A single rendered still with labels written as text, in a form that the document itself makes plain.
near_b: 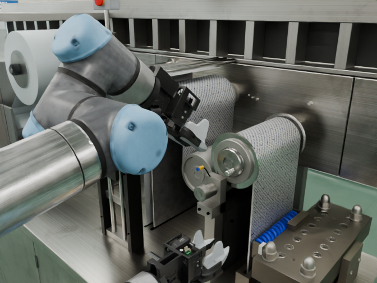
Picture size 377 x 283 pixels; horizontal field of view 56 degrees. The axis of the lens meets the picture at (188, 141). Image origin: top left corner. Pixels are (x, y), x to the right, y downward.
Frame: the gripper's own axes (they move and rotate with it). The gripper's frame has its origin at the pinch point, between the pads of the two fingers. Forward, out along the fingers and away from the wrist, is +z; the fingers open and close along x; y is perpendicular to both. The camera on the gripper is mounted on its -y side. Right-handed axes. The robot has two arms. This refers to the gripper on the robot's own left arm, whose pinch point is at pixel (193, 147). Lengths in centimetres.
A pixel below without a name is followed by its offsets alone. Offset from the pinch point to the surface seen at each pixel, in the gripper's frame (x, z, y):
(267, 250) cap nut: -11.4, 29.2, -12.2
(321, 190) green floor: 65, 282, 63
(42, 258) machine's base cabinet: 65, 29, -50
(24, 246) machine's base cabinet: 81, 31, -52
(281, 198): -4.7, 40.5, 3.0
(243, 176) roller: -2.3, 19.5, 1.4
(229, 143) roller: 2.2, 14.6, 7.2
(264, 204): -4.7, 31.6, -1.7
